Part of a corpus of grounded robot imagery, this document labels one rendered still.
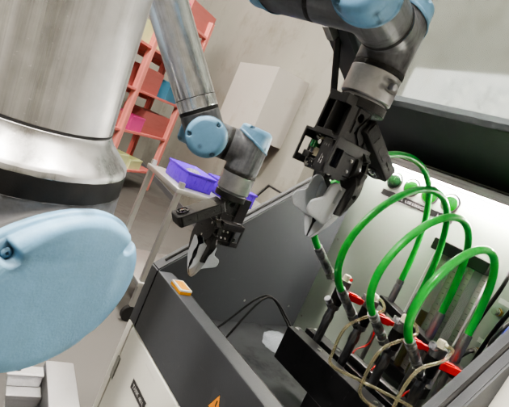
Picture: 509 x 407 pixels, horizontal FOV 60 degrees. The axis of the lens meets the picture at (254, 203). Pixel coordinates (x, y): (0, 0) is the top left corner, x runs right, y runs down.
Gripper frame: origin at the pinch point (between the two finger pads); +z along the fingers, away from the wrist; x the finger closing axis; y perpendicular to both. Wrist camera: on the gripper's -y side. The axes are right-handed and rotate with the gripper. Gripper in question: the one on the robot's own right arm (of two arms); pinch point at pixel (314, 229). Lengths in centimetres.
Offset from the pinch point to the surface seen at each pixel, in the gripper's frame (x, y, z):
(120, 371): -40, -3, 56
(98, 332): -164, -56, 124
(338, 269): -3.3, -13.8, 6.4
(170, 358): -24.1, -3.0, 40.5
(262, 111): -306, -200, -33
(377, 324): 5.1, -19.6, 12.0
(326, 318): -11.3, -28.2, 20.6
